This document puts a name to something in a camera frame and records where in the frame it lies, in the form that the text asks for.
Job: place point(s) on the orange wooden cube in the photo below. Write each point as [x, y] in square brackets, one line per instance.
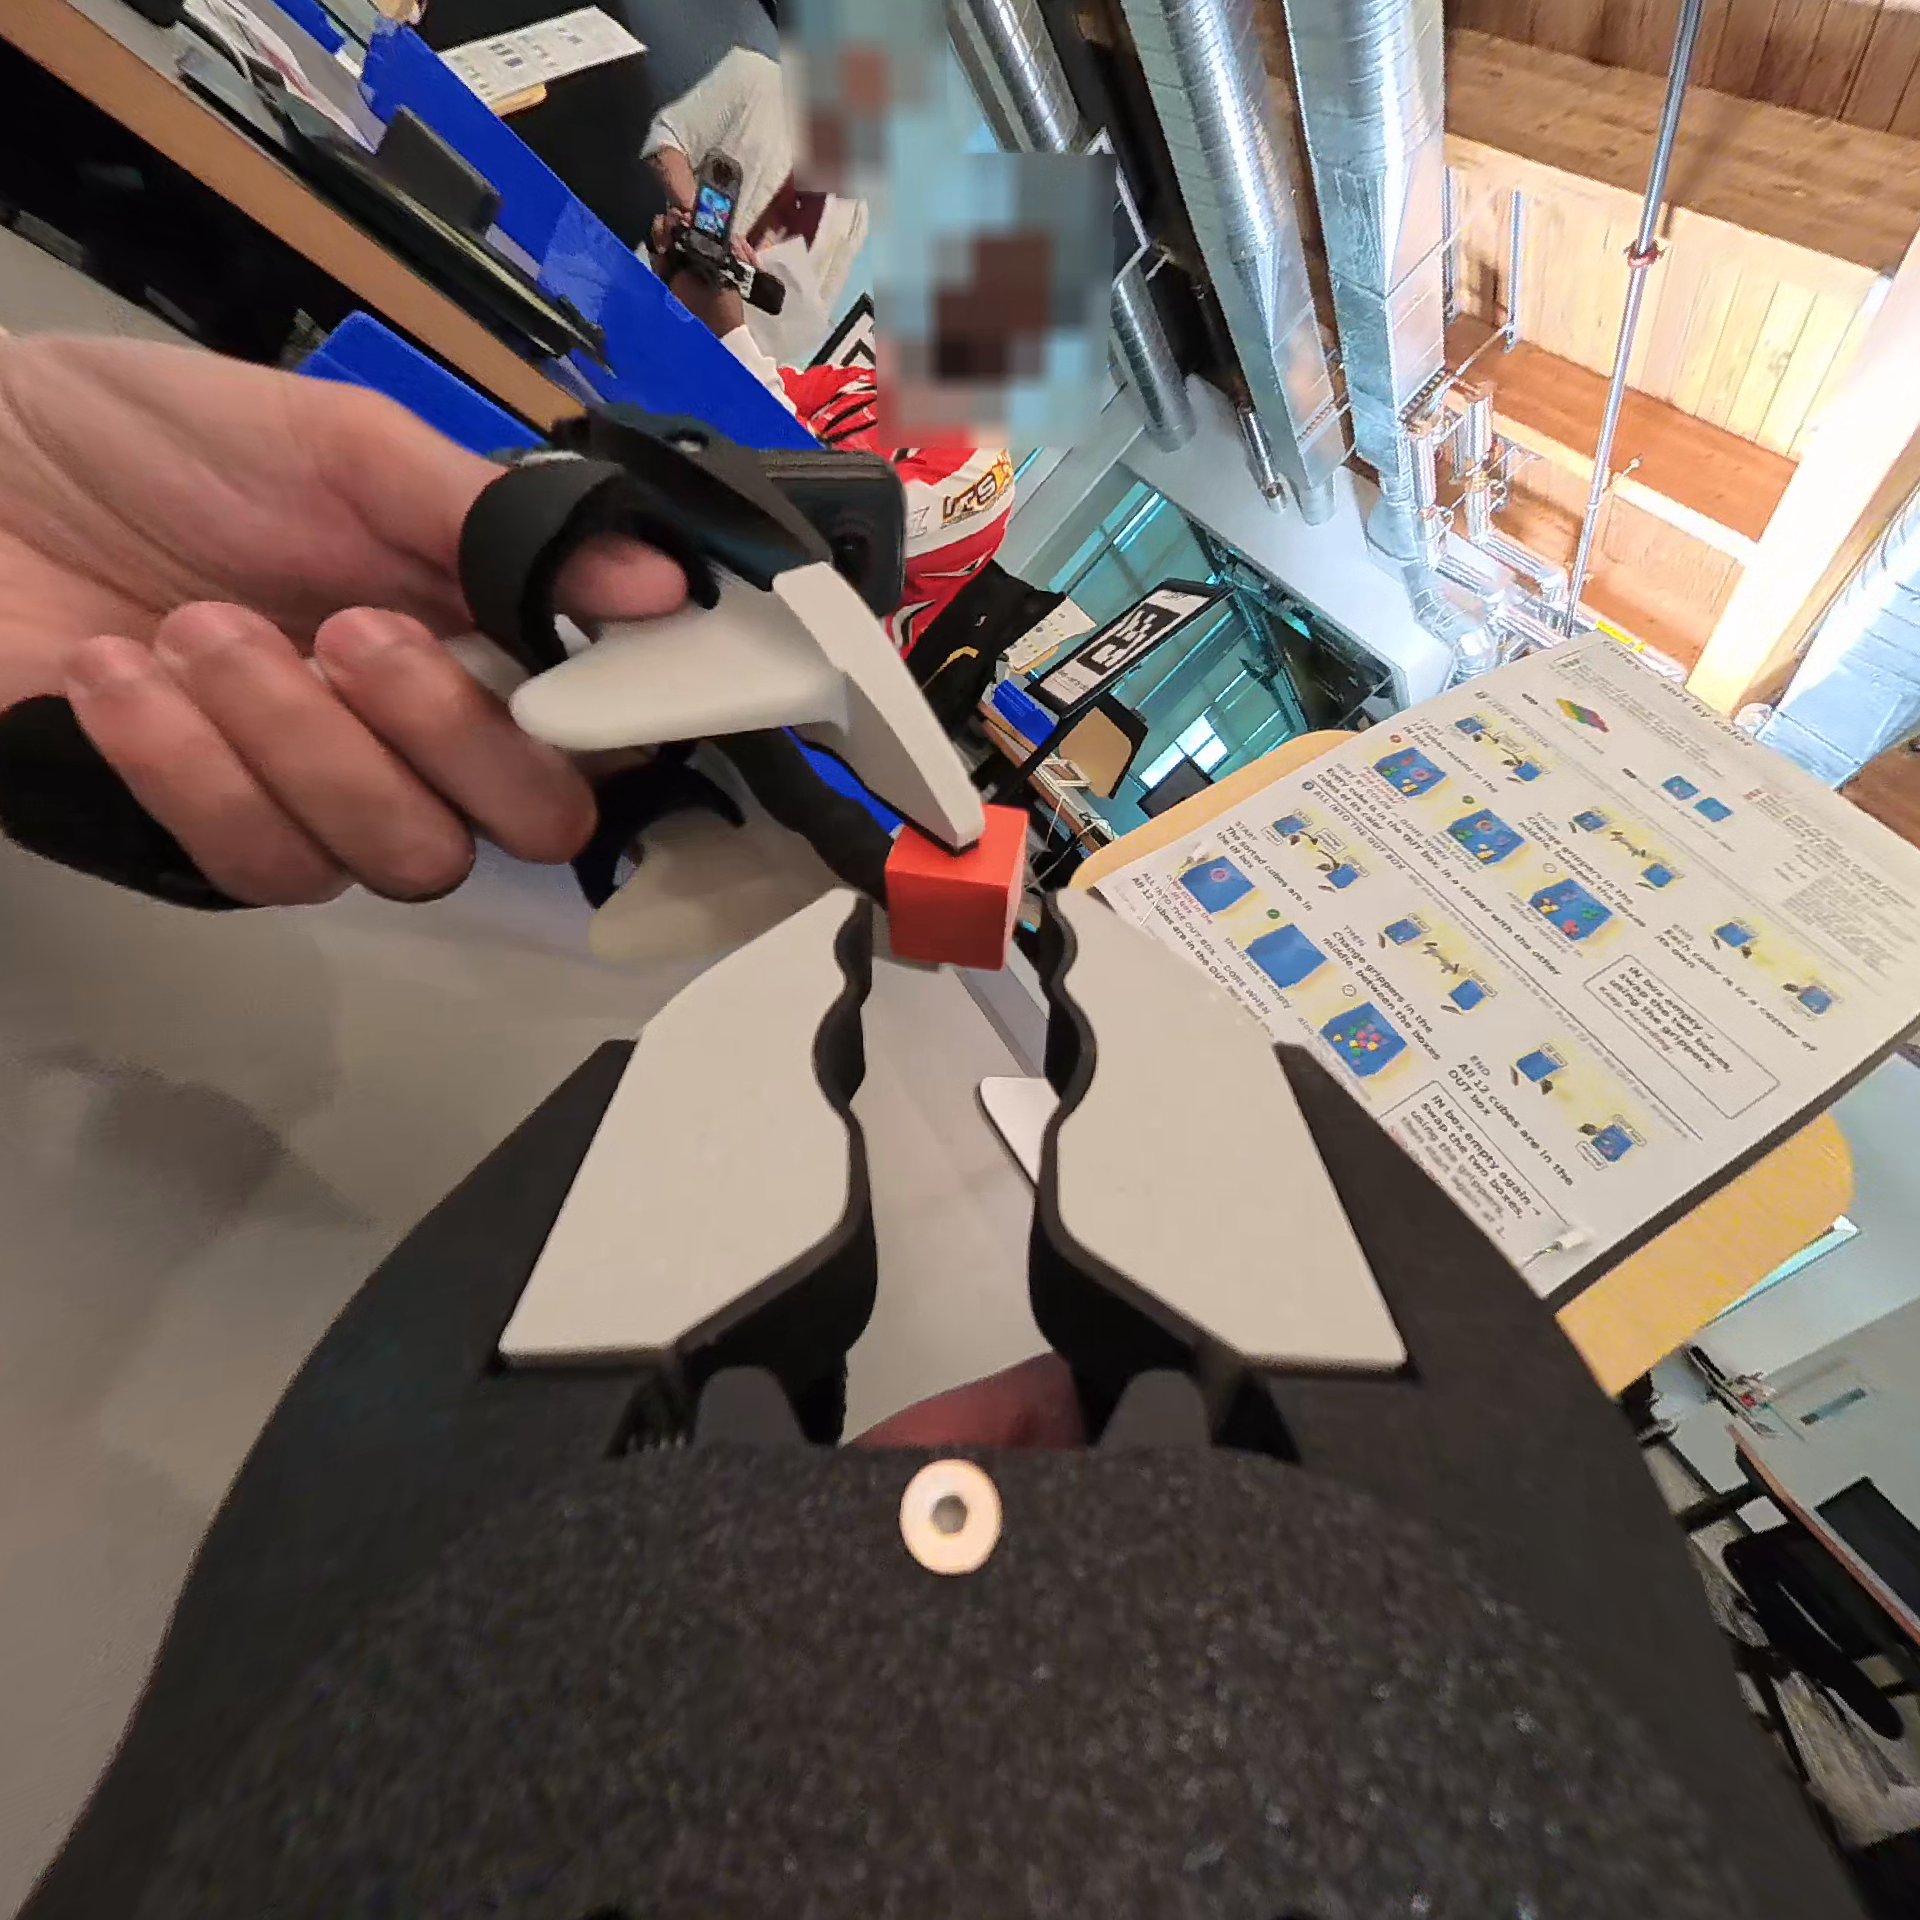
[953, 894]

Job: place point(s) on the silver ventilation duct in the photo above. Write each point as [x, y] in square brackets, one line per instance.
[1380, 225]
[1243, 225]
[1021, 62]

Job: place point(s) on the blue plastic bin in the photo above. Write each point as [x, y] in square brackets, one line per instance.
[630, 301]
[1023, 709]
[403, 384]

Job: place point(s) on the tan backed chair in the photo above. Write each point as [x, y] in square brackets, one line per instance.
[1106, 749]

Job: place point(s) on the black white tag sign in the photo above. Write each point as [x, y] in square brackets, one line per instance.
[1133, 639]

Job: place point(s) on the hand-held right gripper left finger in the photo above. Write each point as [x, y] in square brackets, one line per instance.
[703, 1184]

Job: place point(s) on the black camera gimbal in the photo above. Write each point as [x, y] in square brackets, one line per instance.
[717, 225]

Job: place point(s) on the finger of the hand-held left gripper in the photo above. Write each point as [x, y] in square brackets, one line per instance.
[884, 705]
[824, 819]

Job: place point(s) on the metal pole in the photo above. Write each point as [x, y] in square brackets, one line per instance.
[1634, 301]

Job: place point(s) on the white paper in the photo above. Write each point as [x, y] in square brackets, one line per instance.
[541, 45]

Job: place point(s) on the wooden document stand white base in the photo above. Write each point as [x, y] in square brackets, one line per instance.
[1696, 1261]

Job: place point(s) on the wooden edged table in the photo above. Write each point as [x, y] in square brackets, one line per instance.
[223, 165]

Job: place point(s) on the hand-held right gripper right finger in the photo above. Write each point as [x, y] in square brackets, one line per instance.
[1200, 1184]

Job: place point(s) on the printed instruction sheet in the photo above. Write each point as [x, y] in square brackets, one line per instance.
[1500, 931]

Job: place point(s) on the person's left hand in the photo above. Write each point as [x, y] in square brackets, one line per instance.
[223, 511]

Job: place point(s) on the black device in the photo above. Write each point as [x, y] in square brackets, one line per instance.
[436, 209]

